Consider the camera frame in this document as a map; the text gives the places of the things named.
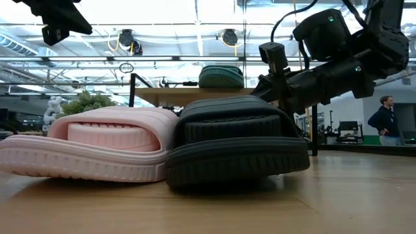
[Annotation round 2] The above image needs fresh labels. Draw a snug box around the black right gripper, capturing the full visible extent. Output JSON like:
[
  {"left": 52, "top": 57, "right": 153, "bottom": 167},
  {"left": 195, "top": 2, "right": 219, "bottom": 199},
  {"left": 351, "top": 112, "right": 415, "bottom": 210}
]
[{"left": 251, "top": 72, "right": 304, "bottom": 114}]

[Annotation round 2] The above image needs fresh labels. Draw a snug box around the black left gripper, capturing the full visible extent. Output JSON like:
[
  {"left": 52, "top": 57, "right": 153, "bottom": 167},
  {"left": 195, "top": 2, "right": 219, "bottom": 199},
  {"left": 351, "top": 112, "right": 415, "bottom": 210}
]
[{"left": 12, "top": 0, "right": 94, "bottom": 47}]

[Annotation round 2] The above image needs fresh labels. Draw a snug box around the green foam slide sandal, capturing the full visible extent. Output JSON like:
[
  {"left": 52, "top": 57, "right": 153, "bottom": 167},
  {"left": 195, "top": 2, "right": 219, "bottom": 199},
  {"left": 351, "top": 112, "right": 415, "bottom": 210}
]
[{"left": 198, "top": 64, "right": 245, "bottom": 89}]

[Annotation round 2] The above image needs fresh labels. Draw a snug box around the black foam slide sandal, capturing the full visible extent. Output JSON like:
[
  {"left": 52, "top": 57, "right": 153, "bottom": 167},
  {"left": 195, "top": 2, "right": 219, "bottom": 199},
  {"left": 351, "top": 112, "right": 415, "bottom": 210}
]
[{"left": 164, "top": 94, "right": 311, "bottom": 189}]

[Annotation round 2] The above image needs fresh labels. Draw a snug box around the pink foam slide sandal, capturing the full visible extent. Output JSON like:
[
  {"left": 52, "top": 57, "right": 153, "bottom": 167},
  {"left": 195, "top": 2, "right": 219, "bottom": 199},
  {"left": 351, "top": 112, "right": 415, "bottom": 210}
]
[{"left": 0, "top": 106, "right": 180, "bottom": 183}]

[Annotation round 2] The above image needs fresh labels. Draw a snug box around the black equipment cart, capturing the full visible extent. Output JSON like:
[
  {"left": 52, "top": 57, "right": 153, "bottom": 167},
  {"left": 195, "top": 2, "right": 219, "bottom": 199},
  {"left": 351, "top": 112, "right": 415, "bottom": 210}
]
[{"left": 335, "top": 120, "right": 365, "bottom": 144}]

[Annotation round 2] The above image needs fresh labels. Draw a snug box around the green potted plant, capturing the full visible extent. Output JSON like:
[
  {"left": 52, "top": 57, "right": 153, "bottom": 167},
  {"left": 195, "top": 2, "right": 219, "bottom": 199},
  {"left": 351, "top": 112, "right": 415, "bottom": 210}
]
[{"left": 58, "top": 90, "right": 117, "bottom": 118}]

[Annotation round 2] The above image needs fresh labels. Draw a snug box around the white robot figure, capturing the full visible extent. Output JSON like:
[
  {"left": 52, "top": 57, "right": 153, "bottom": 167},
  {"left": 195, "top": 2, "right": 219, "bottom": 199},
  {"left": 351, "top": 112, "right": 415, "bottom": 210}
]
[{"left": 43, "top": 95, "right": 64, "bottom": 127}]

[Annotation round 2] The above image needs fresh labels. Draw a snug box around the long ceiling light bar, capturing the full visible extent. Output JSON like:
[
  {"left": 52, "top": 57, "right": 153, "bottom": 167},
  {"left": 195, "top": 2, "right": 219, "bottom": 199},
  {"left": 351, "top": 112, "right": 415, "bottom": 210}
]
[{"left": 0, "top": 55, "right": 416, "bottom": 63}]

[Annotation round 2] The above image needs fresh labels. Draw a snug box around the person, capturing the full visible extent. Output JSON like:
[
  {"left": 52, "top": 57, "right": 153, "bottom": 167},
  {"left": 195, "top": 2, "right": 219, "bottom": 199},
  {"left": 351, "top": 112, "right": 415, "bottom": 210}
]
[{"left": 367, "top": 95, "right": 402, "bottom": 147}]

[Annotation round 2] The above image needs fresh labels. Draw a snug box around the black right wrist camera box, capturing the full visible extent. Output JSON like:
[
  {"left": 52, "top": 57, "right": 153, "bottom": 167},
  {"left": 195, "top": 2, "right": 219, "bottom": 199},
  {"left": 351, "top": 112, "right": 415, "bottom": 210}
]
[{"left": 258, "top": 42, "right": 289, "bottom": 75}]

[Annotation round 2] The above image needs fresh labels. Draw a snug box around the black ceiling cord reel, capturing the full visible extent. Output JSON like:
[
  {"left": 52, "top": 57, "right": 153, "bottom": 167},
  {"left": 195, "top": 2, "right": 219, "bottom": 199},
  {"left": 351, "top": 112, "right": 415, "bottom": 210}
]
[
  {"left": 221, "top": 28, "right": 239, "bottom": 47},
  {"left": 118, "top": 29, "right": 144, "bottom": 57}
]

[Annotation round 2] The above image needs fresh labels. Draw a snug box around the black right camera cable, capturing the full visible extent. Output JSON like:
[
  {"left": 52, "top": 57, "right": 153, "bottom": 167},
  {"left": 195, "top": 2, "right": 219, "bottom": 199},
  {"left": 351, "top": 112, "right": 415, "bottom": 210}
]
[{"left": 270, "top": 0, "right": 320, "bottom": 44}]

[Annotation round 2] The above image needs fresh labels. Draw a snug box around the hanging black cable loop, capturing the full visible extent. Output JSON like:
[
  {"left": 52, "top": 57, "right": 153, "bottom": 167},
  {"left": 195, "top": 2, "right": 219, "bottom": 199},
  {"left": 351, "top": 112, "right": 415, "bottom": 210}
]
[{"left": 118, "top": 62, "right": 135, "bottom": 74}]

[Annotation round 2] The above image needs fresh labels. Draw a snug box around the black horizontal rail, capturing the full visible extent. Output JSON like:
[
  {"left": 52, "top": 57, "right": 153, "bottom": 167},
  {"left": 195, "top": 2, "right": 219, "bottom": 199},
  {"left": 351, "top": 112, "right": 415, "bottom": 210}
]
[{"left": 159, "top": 77, "right": 200, "bottom": 90}]

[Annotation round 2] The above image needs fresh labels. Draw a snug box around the wooden shelf with black frame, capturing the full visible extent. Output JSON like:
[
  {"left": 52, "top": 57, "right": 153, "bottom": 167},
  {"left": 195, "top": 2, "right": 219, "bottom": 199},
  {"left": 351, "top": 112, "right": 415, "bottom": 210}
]
[{"left": 127, "top": 72, "right": 319, "bottom": 157}]

